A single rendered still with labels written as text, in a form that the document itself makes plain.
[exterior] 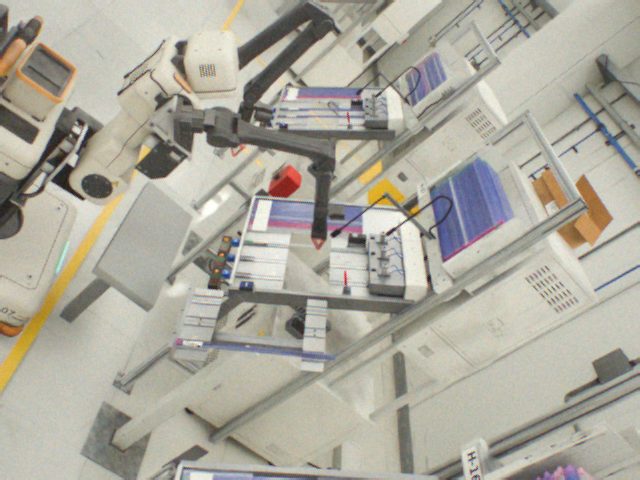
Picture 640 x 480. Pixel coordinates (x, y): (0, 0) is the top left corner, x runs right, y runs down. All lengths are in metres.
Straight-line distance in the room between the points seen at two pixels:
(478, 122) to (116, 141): 2.14
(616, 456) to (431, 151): 2.34
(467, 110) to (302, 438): 1.96
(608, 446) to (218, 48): 1.50
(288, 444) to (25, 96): 1.86
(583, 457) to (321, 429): 1.50
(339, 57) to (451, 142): 3.37
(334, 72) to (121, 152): 4.92
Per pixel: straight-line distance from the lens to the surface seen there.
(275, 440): 2.96
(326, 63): 6.81
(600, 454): 1.63
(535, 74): 5.42
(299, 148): 1.92
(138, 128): 2.09
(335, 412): 2.77
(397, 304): 2.33
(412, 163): 3.63
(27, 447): 2.47
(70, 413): 2.60
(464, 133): 3.59
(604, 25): 5.46
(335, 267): 2.46
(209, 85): 1.94
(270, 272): 2.42
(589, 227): 2.65
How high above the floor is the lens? 2.04
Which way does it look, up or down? 25 degrees down
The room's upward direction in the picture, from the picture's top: 53 degrees clockwise
